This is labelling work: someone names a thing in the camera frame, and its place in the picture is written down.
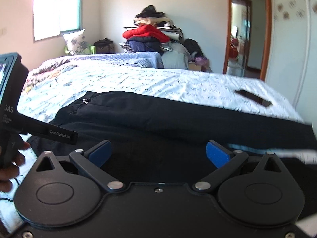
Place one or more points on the window with green frame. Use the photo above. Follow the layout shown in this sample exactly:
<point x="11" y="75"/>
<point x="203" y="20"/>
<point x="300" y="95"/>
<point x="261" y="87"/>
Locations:
<point x="52" y="18"/>

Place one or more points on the floral pillow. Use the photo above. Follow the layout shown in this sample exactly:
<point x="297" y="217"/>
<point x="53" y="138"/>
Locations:
<point x="76" y="43"/>

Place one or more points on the pile of clothes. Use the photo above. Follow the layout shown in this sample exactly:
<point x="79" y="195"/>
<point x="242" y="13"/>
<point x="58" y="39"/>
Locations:
<point x="153" y="31"/>

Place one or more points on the white quilt with script print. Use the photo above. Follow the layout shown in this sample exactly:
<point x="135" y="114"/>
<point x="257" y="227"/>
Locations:
<point x="158" y="209"/>

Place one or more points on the black bag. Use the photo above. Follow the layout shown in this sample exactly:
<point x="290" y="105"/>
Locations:
<point x="104" y="46"/>

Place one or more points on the blue knitted blanket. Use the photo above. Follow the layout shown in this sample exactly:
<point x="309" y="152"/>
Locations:
<point x="142" y="59"/>

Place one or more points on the black smartphone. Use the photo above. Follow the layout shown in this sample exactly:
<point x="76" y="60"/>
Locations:
<point x="254" y="98"/>

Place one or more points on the black pants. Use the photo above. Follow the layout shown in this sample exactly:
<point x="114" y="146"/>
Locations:
<point x="155" y="139"/>

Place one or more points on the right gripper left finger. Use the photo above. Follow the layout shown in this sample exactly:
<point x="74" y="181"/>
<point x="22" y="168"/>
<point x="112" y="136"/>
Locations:
<point x="50" y="197"/>

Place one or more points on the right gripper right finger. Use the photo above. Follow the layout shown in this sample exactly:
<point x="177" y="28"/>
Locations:
<point x="268" y="196"/>

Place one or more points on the patterned colourful blanket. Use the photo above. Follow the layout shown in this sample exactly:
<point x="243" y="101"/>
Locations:
<point x="48" y="70"/>

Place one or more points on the white wardrobe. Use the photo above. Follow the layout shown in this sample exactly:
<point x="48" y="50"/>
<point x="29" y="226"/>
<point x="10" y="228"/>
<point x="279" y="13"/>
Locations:
<point x="292" y="61"/>

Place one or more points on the green plastic stool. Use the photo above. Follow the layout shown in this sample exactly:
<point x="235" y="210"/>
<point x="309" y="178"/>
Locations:
<point x="90" y="50"/>

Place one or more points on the person's left hand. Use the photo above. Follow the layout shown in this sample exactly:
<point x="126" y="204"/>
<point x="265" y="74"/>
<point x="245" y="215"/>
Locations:
<point x="12" y="171"/>

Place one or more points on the wooden door frame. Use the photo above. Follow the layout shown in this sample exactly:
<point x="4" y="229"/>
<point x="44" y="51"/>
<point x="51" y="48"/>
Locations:
<point x="248" y="38"/>

